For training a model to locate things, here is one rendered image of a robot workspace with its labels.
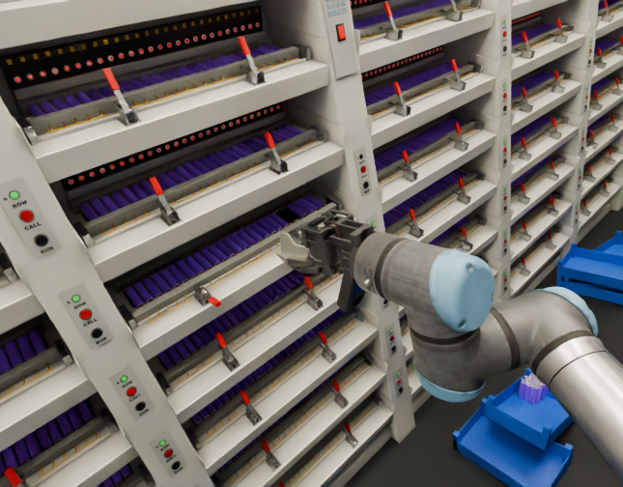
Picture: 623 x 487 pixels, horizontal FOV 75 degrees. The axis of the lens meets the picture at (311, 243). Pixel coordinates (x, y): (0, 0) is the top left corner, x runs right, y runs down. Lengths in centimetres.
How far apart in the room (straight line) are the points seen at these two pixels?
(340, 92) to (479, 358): 67
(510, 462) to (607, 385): 112
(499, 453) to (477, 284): 121
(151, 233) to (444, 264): 54
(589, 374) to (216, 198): 68
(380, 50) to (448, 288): 75
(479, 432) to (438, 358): 118
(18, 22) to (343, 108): 62
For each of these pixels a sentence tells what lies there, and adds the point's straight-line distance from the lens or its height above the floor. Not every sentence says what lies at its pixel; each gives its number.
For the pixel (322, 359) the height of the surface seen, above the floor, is 56.
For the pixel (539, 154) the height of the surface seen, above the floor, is 74.
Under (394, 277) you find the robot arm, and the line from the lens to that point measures 53.
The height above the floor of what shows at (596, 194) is 19.
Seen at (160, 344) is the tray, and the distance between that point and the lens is 90.
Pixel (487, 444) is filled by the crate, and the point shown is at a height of 0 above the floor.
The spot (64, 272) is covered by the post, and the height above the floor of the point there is 113.
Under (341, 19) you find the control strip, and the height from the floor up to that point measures 139.
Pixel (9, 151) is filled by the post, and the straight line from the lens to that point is 75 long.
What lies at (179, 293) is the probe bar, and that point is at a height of 97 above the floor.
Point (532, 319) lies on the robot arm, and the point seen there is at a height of 100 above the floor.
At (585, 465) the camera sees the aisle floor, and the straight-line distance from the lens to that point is 172.
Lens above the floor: 139
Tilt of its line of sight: 27 degrees down
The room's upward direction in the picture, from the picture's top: 14 degrees counter-clockwise
